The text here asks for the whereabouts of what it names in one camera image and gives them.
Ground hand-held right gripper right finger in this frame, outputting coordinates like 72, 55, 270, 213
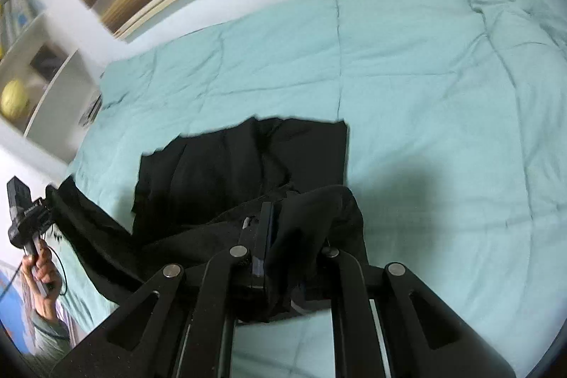
320, 246, 517, 378

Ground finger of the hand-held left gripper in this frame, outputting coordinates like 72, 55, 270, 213
40, 196, 57, 229

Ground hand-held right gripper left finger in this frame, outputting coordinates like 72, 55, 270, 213
51, 202, 275, 378

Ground black hooded jacket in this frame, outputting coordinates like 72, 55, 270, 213
45, 117, 369, 323

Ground person's left forearm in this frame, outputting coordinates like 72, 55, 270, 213
27, 307, 72, 365

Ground person's left hand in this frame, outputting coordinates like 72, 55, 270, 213
20, 238, 63, 319

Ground yellow ball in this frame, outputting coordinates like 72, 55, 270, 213
0, 78, 30, 116

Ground white shelf unit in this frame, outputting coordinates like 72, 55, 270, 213
0, 0, 106, 167

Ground dark box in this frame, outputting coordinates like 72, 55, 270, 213
28, 44, 68, 87

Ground row of upright books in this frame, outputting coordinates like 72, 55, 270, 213
0, 0, 38, 57

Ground teal quilted blanket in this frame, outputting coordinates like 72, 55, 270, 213
57, 0, 567, 378

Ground black cable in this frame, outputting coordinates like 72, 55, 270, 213
0, 234, 68, 305

